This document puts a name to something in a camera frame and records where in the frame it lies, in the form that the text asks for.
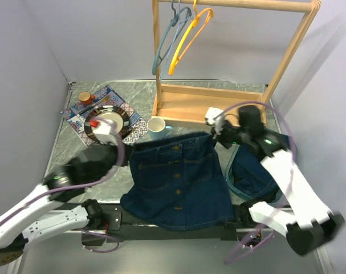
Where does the teal plastic basket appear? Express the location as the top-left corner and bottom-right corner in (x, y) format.
(225, 142), (282, 204)

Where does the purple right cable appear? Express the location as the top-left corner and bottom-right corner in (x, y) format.
(215, 101), (299, 265)

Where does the orange small cup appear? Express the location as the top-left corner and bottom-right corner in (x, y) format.
(78, 91), (95, 105)

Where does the striped rim dinner plate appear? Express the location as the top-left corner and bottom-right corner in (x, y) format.
(84, 106), (130, 143)

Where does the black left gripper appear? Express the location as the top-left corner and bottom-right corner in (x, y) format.
(91, 134), (135, 186)

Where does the light blue mug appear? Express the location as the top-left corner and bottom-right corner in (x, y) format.
(147, 117), (173, 140)

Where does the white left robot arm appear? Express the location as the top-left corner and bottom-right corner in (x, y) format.
(0, 143), (133, 267)

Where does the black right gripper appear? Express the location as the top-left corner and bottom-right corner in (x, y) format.
(210, 119), (249, 149)

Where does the teal plastic hanger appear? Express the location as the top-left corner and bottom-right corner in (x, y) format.
(151, 0), (192, 76)

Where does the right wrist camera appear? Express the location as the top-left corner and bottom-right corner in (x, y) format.
(205, 107), (225, 135)

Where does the yellow plastic hanger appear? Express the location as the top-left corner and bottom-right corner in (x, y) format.
(168, 0), (214, 76)

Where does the purple cable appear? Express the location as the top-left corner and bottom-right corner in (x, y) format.
(0, 116), (128, 254)
(215, 101), (299, 265)

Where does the dark handled knife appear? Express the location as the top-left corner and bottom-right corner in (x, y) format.
(124, 127), (139, 138)

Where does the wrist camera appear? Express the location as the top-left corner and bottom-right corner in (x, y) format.
(89, 117), (122, 144)
(205, 107), (225, 135)

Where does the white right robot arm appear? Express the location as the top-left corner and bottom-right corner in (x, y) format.
(205, 101), (345, 256)

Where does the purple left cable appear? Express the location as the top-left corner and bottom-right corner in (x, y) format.
(0, 116), (128, 254)

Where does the dark denim skirt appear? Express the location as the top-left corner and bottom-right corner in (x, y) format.
(120, 132), (234, 225)

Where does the green handled fork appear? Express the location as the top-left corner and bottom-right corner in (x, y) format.
(78, 96), (109, 115)

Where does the blue patterned placemat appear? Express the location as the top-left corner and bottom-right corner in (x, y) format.
(62, 85), (148, 146)

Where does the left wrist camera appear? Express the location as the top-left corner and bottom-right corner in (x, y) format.
(89, 117), (122, 144)

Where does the light blue wire hanger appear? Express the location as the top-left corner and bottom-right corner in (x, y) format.
(156, 1), (193, 83)

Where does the wooden clothes rack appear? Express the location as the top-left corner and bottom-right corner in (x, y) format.
(152, 1), (321, 127)

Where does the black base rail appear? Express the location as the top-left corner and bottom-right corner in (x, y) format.
(47, 201), (273, 248)

